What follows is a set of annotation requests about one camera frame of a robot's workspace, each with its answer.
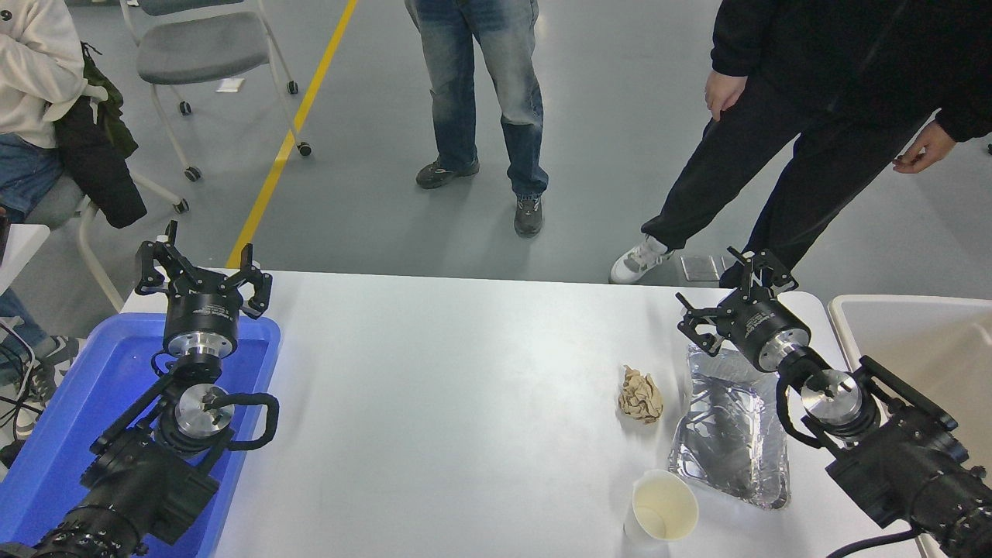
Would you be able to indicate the standing person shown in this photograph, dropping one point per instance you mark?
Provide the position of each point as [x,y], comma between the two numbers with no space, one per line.
[457,77]
[814,46]

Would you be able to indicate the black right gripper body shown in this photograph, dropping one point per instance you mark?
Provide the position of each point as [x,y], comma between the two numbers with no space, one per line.
[756,325]

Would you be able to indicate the clear floor plate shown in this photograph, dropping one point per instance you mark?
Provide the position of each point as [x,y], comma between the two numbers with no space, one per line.
[700,268]

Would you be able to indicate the person's right hand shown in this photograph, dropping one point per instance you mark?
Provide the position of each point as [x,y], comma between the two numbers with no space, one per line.
[722,91]

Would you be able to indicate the dark hanging jacket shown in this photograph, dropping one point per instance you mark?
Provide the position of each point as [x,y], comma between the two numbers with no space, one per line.
[101,170]

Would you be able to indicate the large pale bin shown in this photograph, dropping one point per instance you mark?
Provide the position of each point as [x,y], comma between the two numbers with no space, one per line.
[930,333]

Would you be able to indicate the small white table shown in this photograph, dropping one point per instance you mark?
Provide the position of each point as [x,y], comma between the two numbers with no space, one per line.
[15,248]

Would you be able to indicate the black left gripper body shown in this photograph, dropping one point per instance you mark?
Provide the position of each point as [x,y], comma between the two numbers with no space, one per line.
[200,310]

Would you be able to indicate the silver foil tray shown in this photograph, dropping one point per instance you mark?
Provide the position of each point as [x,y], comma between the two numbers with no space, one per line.
[728,442]

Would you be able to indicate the seated person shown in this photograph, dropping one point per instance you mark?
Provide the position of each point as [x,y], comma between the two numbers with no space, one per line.
[39,70]

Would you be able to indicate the white paper scrap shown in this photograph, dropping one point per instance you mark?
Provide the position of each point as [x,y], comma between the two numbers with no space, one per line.
[230,85]

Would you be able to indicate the grey chair with casters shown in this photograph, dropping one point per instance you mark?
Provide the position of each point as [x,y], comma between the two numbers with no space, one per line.
[201,46]

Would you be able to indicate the white-framed chair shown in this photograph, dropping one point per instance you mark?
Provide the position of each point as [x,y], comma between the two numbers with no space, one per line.
[54,205]

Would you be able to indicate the blue plastic tray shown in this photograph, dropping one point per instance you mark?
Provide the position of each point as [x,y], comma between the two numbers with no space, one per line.
[46,465]

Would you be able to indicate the person's left hand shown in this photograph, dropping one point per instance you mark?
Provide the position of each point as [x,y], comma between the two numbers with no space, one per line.
[930,147]

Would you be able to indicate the white paper cup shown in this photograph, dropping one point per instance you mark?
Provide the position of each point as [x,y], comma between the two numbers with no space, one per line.
[665,508]

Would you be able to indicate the crumpled tan paper ball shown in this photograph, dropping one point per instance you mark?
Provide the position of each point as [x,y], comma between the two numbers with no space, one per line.
[640,395]

